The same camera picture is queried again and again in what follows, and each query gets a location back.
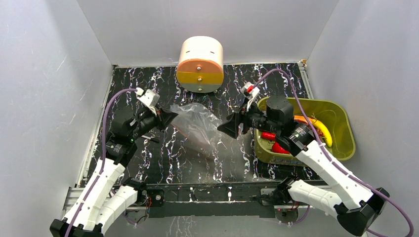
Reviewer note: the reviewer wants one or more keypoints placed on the clear zip top bag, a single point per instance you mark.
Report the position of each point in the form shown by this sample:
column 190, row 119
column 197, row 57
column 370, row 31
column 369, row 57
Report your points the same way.
column 198, row 124

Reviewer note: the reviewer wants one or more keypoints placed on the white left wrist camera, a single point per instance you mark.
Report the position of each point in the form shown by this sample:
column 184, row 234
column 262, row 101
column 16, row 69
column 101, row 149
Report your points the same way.
column 148, row 98

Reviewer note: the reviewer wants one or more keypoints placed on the red toy apple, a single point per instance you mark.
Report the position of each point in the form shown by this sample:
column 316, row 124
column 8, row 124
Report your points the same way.
column 276, row 148

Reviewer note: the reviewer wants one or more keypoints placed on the round pastel drawer cabinet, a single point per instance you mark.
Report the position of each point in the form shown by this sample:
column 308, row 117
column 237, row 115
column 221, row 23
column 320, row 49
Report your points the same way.
column 200, row 65

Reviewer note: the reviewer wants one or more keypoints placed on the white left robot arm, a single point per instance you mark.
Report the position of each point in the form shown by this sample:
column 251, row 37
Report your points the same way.
column 99, row 205

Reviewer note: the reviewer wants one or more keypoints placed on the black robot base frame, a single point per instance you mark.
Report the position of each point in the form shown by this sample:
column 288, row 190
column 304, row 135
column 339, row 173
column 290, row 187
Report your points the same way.
column 214, row 199

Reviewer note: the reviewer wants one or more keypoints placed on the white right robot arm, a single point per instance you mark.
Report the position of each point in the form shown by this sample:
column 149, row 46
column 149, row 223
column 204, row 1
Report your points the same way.
column 354, row 206

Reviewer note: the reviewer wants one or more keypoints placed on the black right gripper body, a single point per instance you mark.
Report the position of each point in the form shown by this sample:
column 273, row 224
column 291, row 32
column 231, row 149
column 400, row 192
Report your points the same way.
column 240, row 121

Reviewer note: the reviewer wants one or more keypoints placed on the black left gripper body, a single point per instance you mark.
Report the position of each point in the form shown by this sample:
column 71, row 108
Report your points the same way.
column 146, row 123

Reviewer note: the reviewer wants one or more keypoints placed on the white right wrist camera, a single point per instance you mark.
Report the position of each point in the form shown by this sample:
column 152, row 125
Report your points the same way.
column 250, row 92

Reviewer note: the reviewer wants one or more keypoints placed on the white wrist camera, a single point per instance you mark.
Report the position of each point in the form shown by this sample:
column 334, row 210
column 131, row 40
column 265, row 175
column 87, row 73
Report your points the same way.
column 250, row 92
column 148, row 98

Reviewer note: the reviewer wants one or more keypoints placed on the red toy chili pepper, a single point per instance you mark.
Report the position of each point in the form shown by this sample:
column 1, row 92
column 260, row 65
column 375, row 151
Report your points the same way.
column 268, row 136

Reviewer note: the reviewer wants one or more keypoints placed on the yellow toy banana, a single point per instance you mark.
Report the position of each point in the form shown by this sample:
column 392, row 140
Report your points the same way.
column 321, row 129

